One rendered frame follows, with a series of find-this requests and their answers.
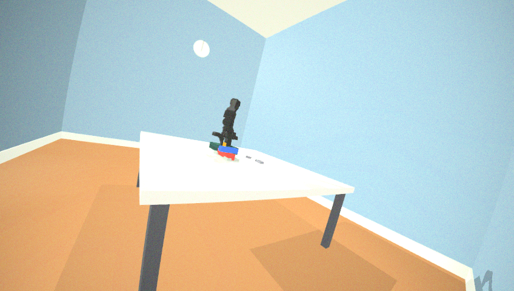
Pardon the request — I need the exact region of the red bar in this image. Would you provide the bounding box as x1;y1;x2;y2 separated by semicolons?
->
217;150;235;161

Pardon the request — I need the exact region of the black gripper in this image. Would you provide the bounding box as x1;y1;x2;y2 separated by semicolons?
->
212;126;238;146

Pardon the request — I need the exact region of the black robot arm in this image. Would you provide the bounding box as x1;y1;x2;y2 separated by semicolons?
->
222;98;241;146

